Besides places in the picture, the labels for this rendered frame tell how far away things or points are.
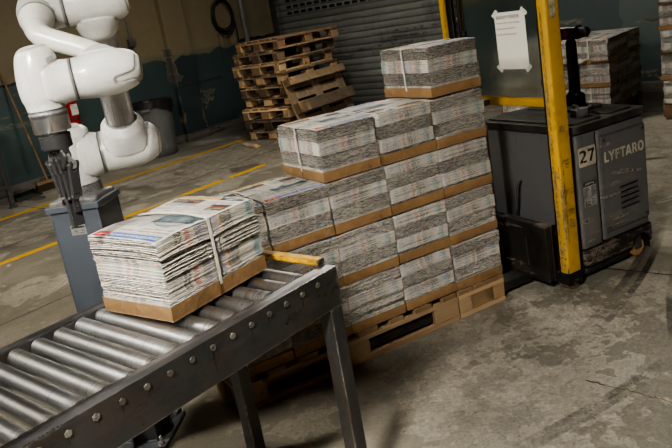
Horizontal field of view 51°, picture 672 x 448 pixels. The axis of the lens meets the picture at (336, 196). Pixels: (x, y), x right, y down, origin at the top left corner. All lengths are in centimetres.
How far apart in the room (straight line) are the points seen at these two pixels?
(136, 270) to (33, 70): 56
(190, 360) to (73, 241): 111
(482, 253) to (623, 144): 92
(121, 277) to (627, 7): 775
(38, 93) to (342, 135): 147
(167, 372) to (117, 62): 74
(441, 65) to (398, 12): 726
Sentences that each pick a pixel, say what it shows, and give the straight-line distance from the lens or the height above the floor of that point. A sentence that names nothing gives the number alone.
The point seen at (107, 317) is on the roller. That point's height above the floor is 79.
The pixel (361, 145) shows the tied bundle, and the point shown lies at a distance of 300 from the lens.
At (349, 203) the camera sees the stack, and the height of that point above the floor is 72.
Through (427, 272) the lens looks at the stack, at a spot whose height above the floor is 29.
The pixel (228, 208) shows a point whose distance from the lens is 201.
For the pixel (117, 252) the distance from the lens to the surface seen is 198.
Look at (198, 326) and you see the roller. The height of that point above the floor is 79.
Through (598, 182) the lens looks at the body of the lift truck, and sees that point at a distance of 378.
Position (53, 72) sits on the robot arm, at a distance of 181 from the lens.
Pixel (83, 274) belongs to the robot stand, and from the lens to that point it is 278.
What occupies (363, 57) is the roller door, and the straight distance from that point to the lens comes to 1096.
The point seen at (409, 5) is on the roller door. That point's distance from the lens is 1034.
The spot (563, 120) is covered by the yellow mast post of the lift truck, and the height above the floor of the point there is 85.
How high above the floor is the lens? 151
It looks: 14 degrees down
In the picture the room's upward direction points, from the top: 10 degrees counter-clockwise
